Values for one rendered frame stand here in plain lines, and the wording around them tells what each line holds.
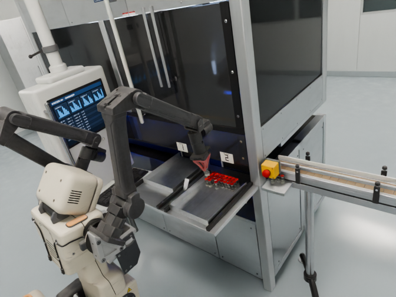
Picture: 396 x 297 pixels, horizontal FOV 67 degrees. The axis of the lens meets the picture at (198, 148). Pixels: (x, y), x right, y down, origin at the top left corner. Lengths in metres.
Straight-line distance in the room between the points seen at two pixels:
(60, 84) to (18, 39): 4.33
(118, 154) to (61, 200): 0.27
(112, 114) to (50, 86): 0.98
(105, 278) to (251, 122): 0.94
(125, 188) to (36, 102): 0.94
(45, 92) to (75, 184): 0.84
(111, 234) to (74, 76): 1.14
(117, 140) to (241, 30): 0.70
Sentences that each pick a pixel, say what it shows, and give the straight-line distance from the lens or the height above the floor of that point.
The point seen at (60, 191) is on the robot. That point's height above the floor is 1.35.
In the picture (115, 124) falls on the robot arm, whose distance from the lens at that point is 0.94.
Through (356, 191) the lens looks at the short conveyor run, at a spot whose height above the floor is 0.92.
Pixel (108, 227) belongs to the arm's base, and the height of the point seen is 1.22.
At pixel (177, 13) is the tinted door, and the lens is 1.55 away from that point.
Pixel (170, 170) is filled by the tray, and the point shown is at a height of 0.88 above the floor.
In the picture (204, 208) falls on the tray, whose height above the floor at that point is 0.88.
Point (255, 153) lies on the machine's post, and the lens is 1.53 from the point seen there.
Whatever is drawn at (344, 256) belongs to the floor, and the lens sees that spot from 2.51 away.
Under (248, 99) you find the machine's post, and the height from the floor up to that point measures 1.38.
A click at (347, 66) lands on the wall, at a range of 6.16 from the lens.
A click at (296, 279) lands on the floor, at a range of 2.35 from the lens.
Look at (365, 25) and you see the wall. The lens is 5.95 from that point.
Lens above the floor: 1.86
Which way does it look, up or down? 28 degrees down
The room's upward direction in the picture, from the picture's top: 12 degrees counter-clockwise
